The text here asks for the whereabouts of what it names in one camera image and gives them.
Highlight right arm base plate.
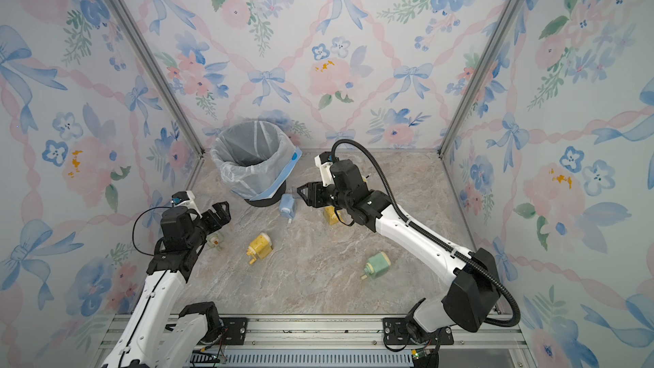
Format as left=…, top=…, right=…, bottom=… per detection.
left=381, top=317, right=454, bottom=349

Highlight blue pencil sharpener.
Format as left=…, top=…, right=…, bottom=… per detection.
left=279, top=194, right=296, bottom=223

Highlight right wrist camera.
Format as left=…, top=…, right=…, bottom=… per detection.
left=314, top=151, right=333, bottom=187

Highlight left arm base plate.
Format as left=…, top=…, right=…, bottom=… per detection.
left=198, top=317, right=249, bottom=346

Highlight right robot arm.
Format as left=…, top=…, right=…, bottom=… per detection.
left=298, top=153, right=519, bottom=333

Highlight black trash bin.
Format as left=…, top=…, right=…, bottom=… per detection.
left=245, top=182, right=286, bottom=208

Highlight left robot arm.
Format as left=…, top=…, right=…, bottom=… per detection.
left=102, top=201, right=231, bottom=367

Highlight clear trash bag blue band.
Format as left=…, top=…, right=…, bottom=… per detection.
left=209, top=120, right=302, bottom=201

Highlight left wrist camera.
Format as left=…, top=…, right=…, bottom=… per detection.
left=171, top=190, right=199, bottom=217

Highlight left corner aluminium post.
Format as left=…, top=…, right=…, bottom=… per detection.
left=107, top=0, right=204, bottom=157

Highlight yellow pencil sharpener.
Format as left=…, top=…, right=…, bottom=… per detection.
left=324, top=206, right=342, bottom=226
left=246, top=233, right=273, bottom=265

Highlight corner aluminium post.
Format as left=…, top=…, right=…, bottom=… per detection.
left=107, top=0, right=204, bottom=157
left=439, top=0, right=525, bottom=160

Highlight right corner aluminium post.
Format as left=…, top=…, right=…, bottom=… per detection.
left=439, top=0, right=525, bottom=160

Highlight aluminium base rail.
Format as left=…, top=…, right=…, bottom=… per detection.
left=96, top=312, right=532, bottom=368

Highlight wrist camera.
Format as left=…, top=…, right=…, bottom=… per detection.
left=314, top=151, right=333, bottom=187
left=171, top=190, right=199, bottom=217

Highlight green pencil sharpener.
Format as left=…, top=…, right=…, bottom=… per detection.
left=206, top=231, right=225, bottom=250
left=361, top=251, right=392, bottom=280

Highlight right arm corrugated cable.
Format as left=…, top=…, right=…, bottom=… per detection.
left=329, top=139, right=522, bottom=328

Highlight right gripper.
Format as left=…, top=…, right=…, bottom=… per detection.
left=298, top=180, right=354, bottom=211

